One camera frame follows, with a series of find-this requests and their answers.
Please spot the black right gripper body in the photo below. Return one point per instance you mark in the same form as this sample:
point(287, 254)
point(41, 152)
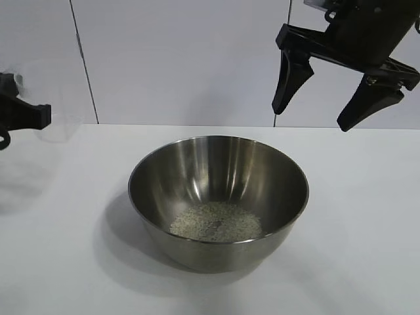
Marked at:
point(361, 29)

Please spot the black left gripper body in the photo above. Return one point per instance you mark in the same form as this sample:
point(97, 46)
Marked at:
point(29, 115)

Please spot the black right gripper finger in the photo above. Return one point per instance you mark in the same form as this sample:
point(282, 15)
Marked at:
point(370, 103)
point(292, 78)

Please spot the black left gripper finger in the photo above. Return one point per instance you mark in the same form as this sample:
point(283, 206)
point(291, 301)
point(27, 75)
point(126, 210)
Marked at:
point(8, 85)

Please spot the clear plastic measuring cup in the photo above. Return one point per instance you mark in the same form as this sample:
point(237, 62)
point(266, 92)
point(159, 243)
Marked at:
point(60, 133)

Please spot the stainless steel mixing bowl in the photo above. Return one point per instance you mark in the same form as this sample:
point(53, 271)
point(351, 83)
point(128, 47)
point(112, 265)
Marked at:
point(216, 177)

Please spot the white rice grains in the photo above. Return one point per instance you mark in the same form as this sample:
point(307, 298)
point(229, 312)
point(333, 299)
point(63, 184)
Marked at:
point(216, 223)

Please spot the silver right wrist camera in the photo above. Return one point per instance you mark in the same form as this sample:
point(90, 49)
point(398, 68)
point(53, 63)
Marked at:
point(313, 2)

